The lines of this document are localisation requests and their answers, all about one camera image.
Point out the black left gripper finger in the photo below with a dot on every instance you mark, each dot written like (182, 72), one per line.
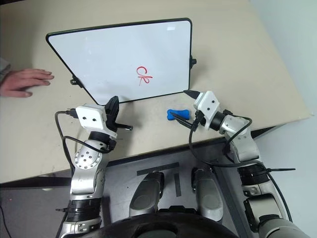
(123, 127)
(113, 106)

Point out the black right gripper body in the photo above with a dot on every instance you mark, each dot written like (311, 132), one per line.
(199, 118)

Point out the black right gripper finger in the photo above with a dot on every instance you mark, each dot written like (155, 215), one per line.
(183, 120)
(192, 93)

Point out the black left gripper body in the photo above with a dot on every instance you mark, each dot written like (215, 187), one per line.
(112, 122)

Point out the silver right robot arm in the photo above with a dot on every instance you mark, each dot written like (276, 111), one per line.
(245, 146)

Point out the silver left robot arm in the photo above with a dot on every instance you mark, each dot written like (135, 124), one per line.
(85, 161)

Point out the person's grey sleeved forearm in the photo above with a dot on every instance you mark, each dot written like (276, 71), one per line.
(3, 69)

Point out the blue bone-shaped eraser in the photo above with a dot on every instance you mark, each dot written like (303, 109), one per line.
(178, 114)

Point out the person's bare hand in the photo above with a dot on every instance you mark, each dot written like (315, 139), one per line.
(22, 81)

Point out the black-framed whiteboard on stand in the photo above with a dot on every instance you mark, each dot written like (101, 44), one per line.
(111, 57)

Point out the grey left robot foot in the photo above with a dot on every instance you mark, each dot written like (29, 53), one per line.
(146, 196)

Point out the grey robot foot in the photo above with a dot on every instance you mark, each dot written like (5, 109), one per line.
(208, 196)
(146, 196)

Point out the grey right robot foot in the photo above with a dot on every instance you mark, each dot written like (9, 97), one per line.
(208, 196)

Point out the dark rounded robot torso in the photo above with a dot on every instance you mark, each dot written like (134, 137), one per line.
(168, 226)

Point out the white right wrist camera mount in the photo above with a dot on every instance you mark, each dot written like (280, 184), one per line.
(207, 105)

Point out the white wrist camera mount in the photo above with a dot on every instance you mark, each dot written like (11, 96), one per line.
(91, 118)
(207, 105)

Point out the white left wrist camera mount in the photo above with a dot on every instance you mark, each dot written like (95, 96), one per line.
(91, 118)

